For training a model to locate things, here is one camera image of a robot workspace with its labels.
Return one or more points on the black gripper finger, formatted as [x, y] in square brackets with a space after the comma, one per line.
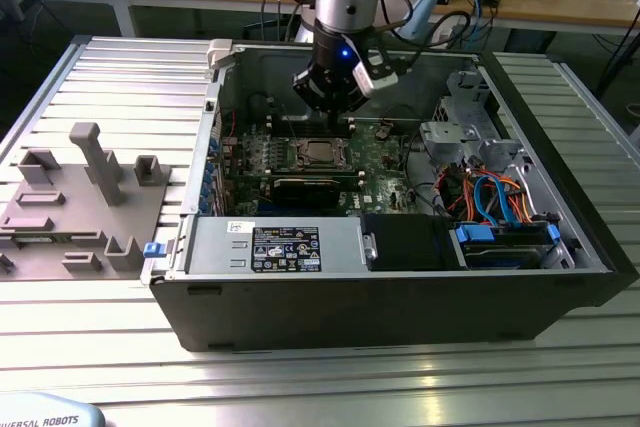
[312, 89]
[356, 99]

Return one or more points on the metal locking lever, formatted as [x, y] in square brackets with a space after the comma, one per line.
[290, 122]

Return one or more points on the silver green CPU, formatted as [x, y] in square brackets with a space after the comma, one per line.
[321, 152]

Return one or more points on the green motherboard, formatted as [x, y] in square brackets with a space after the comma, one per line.
[385, 169]

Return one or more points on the silver metal drive cage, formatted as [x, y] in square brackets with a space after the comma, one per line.
[440, 137]

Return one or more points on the black graphics card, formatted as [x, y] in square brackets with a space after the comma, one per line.
[305, 193]

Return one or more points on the black plastic shroud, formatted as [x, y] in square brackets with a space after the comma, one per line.
[405, 242]

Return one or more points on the small black adapter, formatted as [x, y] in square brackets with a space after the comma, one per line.
[491, 0]

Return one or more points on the hard disk blue carrier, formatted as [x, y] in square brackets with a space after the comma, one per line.
[474, 236]

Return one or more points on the grey power supply unit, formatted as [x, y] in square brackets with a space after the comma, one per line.
[215, 247]

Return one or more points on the black PC case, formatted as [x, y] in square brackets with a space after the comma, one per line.
[350, 312]

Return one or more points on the grey parts rack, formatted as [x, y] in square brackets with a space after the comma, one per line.
[135, 212]

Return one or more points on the blue case latch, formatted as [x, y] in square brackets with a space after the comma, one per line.
[152, 250]

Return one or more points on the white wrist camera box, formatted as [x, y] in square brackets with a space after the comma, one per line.
[375, 78]

